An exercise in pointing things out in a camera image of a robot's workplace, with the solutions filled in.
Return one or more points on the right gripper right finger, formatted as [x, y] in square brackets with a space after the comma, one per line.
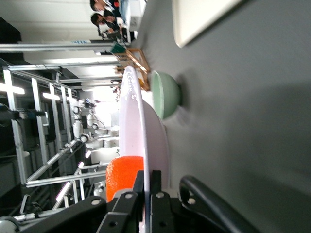
[160, 208]

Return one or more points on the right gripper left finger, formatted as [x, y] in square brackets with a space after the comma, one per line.
[126, 208]

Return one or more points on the orange fruit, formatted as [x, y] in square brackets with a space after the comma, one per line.
[121, 172]

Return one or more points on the white round plate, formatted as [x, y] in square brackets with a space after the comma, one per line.
[132, 126]

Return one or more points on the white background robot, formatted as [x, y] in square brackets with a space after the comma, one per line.
[77, 126]

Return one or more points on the light green bowl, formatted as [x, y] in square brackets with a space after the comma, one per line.
[165, 97]

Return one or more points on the wooden peg mug rack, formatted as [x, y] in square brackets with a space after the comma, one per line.
[143, 63]

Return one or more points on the person with black hair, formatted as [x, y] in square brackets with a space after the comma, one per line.
[97, 19]
[94, 6]

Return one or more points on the cream bear print tray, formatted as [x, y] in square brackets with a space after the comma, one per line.
[194, 19]

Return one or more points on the aluminium frame structure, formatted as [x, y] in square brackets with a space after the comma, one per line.
[12, 102]

